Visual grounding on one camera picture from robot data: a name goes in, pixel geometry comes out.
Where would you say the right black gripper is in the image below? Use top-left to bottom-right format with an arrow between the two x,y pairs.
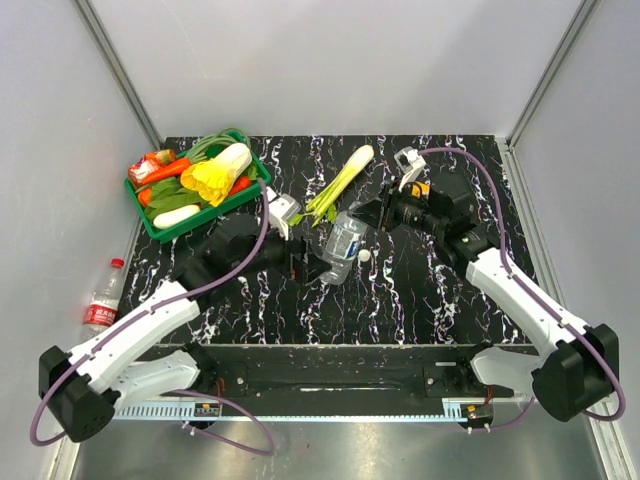
349,175 -> 445,237

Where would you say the clear bottle blue cap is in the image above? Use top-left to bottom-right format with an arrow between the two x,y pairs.
320,201 -> 368,285

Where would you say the blue white bottle cap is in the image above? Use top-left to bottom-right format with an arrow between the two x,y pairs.
358,249 -> 371,262

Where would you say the orange juice bottle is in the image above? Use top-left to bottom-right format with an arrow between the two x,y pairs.
404,181 -> 430,201

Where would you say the water bottle red cap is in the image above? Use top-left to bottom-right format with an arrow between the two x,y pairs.
80,258 -> 125,342

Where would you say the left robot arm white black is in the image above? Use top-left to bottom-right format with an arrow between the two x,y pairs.
37,214 -> 330,443

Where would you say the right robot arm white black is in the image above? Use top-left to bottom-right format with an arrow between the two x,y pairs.
352,174 -> 621,422

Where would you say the black marble mat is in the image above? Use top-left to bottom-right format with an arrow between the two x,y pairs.
167,134 -> 534,345

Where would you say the toy green onion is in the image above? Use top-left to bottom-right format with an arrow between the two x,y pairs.
287,145 -> 374,226

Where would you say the small orange carrot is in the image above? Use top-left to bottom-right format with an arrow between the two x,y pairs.
228,175 -> 253,198

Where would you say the green plastic basket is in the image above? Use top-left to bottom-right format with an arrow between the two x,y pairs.
124,154 -> 272,243

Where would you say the toy napa cabbage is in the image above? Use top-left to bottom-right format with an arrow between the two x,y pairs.
180,143 -> 252,207

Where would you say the green beans bundle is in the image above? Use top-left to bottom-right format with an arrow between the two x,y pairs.
182,127 -> 251,164

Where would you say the white toy radish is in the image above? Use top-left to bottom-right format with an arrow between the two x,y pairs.
153,204 -> 200,230

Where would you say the green leafy vegetable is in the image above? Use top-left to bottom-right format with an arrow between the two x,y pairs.
144,177 -> 206,221

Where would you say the long orange carrot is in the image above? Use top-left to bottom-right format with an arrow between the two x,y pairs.
140,158 -> 191,186

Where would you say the orange tomato piece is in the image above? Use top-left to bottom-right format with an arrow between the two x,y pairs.
137,188 -> 152,208

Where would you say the red snack packet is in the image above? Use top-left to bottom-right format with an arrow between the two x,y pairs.
128,149 -> 177,188

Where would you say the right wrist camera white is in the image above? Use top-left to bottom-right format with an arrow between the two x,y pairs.
394,147 -> 426,191

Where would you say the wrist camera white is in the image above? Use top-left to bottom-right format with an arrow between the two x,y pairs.
267,187 -> 302,242
394,147 -> 426,191

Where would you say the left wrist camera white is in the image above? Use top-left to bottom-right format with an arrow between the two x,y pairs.
267,187 -> 302,242

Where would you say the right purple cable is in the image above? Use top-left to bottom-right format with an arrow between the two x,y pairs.
416,146 -> 627,434

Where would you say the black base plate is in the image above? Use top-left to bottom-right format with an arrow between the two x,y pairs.
158,343 -> 516,401

